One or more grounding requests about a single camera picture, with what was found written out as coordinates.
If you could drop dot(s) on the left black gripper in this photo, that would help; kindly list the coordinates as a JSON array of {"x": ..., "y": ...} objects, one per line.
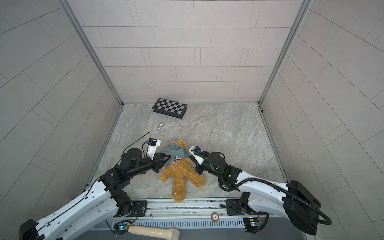
[{"x": 158, "y": 164}]

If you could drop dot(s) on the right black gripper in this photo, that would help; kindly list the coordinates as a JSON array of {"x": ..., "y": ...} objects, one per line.
[{"x": 198, "y": 167}]

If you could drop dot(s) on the grey-green teddy sweater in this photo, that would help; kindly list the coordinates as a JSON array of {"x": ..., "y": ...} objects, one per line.
[{"x": 176, "y": 152}]

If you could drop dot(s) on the tan teddy bear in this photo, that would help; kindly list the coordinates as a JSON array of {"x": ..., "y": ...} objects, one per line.
[{"x": 180, "y": 171}]

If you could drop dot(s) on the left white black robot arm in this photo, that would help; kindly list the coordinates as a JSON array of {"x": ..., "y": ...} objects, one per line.
[{"x": 103, "y": 200}]

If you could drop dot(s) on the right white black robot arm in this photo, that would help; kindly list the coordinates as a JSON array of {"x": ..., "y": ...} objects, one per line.
[{"x": 287, "y": 200}]

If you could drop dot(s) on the folded black white chessboard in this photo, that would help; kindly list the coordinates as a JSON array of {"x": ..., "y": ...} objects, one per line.
[{"x": 170, "y": 108}]

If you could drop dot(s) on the round red white sticker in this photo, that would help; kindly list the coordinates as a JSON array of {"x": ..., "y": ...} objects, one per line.
[{"x": 215, "y": 217}]

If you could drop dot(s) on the right green circuit board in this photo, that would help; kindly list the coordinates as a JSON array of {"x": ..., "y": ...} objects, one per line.
[{"x": 251, "y": 226}]

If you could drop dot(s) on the green circuit board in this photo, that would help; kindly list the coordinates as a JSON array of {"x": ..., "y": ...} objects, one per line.
[
  {"x": 251, "y": 226},
  {"x": 122, "y": 227}
]

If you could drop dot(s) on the left green circuit board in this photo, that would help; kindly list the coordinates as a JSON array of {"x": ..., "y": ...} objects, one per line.
[{"x": 122, "y": 227}]

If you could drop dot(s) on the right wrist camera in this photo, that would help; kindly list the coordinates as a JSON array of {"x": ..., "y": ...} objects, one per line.
[{"x": 196, "y": 155}]

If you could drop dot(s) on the aluminium mounting rail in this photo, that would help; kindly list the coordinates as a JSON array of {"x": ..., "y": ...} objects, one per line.
[{"x": 200, "y": 208}]

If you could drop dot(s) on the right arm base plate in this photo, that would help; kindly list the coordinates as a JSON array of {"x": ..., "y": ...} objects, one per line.
[{"x": 237, "y": 207}]

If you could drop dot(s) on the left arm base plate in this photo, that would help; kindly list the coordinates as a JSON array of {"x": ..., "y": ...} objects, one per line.
[{"x": 133, "y": 209}]

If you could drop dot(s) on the beige wooden handle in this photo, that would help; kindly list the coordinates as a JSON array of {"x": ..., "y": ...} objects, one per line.
[{"x": 165, "y": 234}]

